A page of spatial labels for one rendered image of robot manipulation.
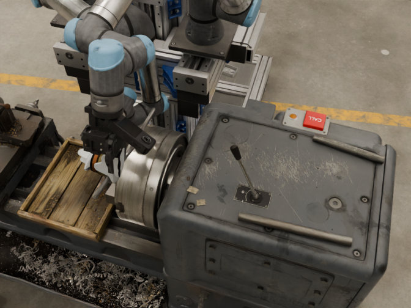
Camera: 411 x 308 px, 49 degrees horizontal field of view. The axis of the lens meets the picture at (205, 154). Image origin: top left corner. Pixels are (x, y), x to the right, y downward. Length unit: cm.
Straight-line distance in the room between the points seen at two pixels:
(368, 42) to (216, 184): 283
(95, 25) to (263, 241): 66
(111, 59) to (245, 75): 213
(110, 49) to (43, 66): 265
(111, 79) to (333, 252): 66
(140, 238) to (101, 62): 78
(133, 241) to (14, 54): 248
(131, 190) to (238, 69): 193
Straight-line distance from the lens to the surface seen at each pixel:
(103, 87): 103
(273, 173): 126
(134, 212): 136
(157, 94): 172
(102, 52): 100
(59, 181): 175
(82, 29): 116
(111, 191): 140
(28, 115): 189
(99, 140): 110
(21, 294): 259
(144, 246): 158
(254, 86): 297
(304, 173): 127
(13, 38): 398
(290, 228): 115
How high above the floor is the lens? 227
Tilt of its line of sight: 52 degrees down
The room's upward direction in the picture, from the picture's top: 1 degrees clockwise
